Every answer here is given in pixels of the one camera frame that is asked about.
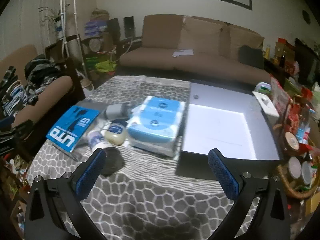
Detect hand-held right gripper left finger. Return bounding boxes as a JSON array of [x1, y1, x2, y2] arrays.
[[24, 148, 108, 240]]

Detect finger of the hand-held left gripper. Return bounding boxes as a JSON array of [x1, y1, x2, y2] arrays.
[[9, 119, 34, 138]]

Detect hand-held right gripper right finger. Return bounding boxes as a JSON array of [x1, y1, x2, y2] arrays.
[[207, 148, 292, 240]]

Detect white cup with black lid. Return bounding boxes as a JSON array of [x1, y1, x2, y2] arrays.
[[87, 130, 125, 177]]

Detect grey cardboard box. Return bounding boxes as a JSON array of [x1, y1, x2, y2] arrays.
[[175, 79, 280, 180]]

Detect blue white tissue pack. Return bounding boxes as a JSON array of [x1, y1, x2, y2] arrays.
[[127, 95, 187, 158]]

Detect white round container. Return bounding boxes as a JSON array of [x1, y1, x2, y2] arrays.
[[255, 82, 272, 93]]

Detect brown armchair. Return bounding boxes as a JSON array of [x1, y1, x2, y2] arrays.
[[0, 44, 83, 140]]

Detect blue book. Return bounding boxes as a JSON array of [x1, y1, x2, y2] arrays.
[[46, 105, 100, 162]]

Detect petroleum jelly jar blue lid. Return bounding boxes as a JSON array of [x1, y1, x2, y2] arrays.
[[104, 121, 128, 145]]

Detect pile of dark clothes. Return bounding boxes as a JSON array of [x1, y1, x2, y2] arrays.
[[0, 59, 64, 117]]

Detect grey patterned tablecloth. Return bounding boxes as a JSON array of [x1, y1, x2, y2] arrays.
[[26, 76, 283, 240]]

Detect grey rolled pouch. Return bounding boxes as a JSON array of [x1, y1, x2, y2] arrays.
[[104, 103, 130, 119]]

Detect wicker basket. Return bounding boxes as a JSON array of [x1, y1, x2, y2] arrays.
[[275, 150, 320, 200]]

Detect jar with tan lid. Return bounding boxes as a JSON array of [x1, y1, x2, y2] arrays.
[[285, 131, 300, 152]]

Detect white plastic holder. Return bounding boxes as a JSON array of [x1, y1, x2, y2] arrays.
[[252, 91, 280, 120]]

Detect red snack packet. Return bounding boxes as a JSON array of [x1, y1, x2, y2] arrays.
[[270, 76, 293, 120]]

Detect green plastic bag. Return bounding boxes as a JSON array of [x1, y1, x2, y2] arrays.
[[86, 55, 118, 74]]

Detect white floor stand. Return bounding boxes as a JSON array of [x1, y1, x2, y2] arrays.
[[57, 0, 94, 90]]

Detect dark grey cushion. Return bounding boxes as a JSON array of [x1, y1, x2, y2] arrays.
[[239, 45, 265, 69]]

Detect stack of folded bags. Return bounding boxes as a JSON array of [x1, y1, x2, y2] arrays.
[[84, 9, 110, 38]]

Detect white papers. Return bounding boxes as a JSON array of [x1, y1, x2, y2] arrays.
[[172, 49, 194, 57]]

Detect brown sofa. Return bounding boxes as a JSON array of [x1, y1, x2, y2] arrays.
[[119, 14, 272, 80]]

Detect cluttered shelf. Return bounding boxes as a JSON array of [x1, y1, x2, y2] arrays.
[[265, 37, 320, 88]]

